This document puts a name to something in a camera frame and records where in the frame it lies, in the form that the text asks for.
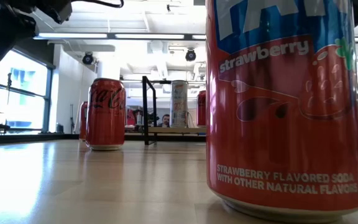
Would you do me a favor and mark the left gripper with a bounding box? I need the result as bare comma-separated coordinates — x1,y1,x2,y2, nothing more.
0,0,40,62

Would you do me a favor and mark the orange Fanta can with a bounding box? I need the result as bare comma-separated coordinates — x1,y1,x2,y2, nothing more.
78,101,89,141

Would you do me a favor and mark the red Coca-Cola can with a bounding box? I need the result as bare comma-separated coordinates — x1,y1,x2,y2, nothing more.
196,90,207,127
85,77,127,151

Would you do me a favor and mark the white orange-print slim can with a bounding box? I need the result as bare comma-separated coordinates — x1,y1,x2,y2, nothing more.
169,80,189,128

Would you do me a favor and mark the red Fanta strawberry can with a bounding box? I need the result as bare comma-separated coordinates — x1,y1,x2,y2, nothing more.
206,0,358,223

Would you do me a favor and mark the long LED light bar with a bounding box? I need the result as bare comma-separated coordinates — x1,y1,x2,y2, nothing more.
32,32,358,44

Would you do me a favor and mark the large glass window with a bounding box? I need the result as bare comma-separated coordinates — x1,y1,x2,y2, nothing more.
0,46,55,134

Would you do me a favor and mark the round black ceiling fixture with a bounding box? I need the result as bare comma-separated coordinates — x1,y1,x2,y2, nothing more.
81,52,94,65
185,48,197,62

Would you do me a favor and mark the black camera cable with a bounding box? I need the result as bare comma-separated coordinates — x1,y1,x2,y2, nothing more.
71,0,125,9

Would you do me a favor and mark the black aluminium rig frame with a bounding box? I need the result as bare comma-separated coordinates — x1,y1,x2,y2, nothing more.
0,133,358,151

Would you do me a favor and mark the black metal shelf frame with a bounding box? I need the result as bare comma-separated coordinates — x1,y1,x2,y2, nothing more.
141,75,207,146

